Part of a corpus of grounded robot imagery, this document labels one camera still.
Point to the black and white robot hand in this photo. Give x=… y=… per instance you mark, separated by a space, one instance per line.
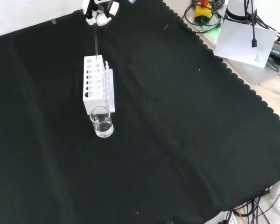
x=100 y=17

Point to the white test tube rack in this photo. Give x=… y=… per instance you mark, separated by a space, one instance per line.
x=96 y=85

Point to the grey tape piece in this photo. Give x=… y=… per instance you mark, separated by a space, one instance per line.
x=53 y=21

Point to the yellow stop button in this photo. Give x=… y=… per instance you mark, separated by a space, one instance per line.
x=203 y=12

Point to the clear glass beaker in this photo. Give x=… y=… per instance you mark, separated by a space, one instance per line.
x=102 y=123

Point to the black bench cloth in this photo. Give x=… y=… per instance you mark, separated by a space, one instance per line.
x=154 y=130

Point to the white paper sheet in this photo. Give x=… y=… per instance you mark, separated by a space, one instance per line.
x=243 y=43

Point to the pale base board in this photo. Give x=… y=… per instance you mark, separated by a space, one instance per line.
x=259 y=73

